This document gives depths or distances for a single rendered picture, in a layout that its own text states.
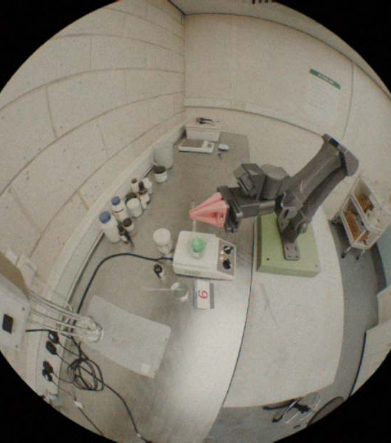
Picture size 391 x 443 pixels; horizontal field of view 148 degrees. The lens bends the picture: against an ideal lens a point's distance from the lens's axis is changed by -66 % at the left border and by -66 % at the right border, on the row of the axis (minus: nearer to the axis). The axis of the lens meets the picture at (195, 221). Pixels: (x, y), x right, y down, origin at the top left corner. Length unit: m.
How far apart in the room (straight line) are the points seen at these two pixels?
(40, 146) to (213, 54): 1.61
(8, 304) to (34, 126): 0.49
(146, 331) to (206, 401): 0.31
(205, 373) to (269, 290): 0.35
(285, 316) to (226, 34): 2.08
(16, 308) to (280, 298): 0.64
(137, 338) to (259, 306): 0.40
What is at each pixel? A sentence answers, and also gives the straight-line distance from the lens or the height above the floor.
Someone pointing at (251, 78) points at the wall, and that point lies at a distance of 1.75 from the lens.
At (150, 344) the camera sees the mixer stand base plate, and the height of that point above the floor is 0.91.
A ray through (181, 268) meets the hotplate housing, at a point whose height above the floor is 0.96.
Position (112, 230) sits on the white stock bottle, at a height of 0.97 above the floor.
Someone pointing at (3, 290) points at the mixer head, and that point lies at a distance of 0.18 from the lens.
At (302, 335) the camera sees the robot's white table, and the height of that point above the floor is 0.90.
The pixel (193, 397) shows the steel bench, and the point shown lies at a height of 0.90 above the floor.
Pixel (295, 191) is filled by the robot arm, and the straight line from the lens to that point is 0.42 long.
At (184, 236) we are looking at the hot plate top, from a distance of 0.52.
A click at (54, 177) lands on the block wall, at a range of 0.60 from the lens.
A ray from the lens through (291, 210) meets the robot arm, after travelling 0.41.
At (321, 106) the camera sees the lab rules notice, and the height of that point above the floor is 1.52.
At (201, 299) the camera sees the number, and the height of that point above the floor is 0.93.
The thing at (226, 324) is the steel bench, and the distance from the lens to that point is 0.52.
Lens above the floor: 1.41
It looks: 49 degrees down
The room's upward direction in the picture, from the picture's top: straight up
